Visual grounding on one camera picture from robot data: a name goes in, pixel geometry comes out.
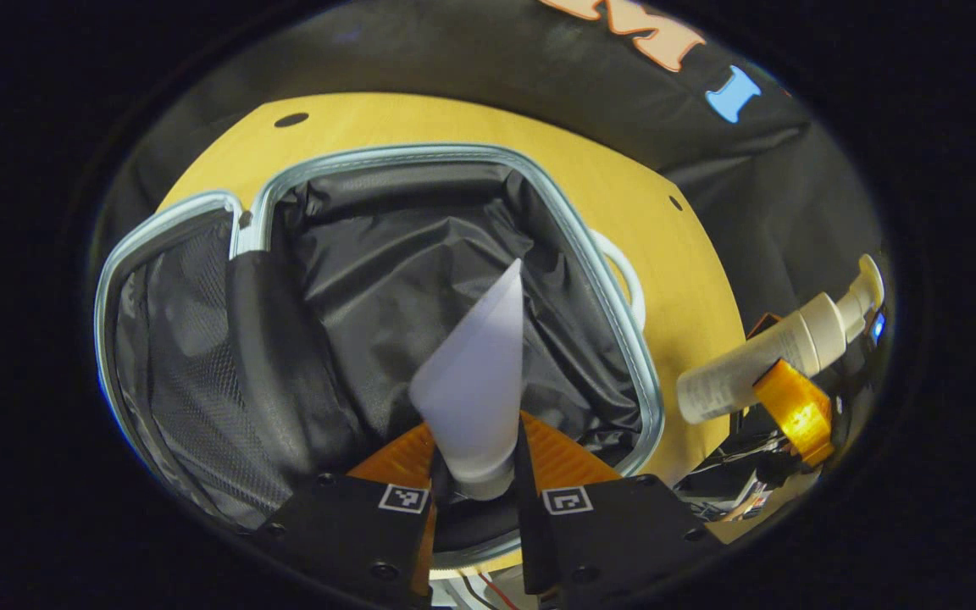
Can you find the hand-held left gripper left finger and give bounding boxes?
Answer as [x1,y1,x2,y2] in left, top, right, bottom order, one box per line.
[253,422,438,609]

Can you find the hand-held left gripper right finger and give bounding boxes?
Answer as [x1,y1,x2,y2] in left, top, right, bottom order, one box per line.
[513,411,711,599]

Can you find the white pump bottle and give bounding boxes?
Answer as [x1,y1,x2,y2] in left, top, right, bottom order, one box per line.
[675,253,886,425]

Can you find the white squeeze tube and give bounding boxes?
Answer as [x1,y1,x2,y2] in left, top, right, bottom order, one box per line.
[408,258,526,502]

